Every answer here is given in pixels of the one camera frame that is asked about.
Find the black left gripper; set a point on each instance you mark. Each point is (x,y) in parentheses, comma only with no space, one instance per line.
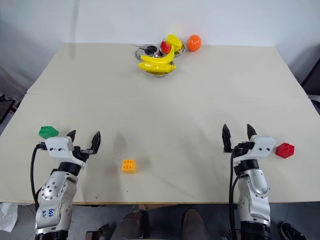
(81,152)

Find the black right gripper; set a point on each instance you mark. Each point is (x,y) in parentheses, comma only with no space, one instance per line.
(243,149)

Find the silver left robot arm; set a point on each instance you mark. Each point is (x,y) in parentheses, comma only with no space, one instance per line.
(56,190)

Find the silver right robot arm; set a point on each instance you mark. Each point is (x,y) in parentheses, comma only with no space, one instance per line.
(253,192)

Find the green toy brick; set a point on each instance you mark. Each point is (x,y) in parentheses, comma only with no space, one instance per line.
(47,132)

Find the red toy brick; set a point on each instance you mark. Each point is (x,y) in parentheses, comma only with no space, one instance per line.
(285,150)

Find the orange toy brick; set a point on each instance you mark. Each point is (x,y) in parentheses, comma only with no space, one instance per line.
(129,167)

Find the dark rounded shape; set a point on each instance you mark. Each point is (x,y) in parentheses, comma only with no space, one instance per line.
(132,225)
(195,225)

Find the silver metal plate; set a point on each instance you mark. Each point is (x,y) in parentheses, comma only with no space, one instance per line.
(160,74)

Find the yellow toy banana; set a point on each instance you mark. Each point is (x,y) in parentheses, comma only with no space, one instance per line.
(160,59)
(155,67)

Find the orange toy fruit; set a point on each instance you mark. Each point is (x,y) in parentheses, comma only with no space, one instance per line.
(194,43)

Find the large silver metal bowl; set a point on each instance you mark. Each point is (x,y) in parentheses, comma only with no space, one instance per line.
(140,53)

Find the crumpled white paper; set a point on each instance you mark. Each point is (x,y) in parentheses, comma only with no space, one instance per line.
(7,216)

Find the black shiny shoe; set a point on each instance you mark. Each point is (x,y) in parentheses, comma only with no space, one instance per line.
(291,231)

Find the yellow toy bell pepper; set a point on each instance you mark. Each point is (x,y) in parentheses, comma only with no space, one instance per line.
(175,41)

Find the red toy strawberry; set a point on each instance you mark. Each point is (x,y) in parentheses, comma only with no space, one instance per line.
(165,47)

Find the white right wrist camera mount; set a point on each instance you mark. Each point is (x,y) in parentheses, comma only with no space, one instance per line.
(262,146)

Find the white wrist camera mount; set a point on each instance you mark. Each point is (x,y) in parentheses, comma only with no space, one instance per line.
(58,146)
(262,146)

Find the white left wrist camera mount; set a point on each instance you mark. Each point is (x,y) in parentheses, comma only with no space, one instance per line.
(58,146)

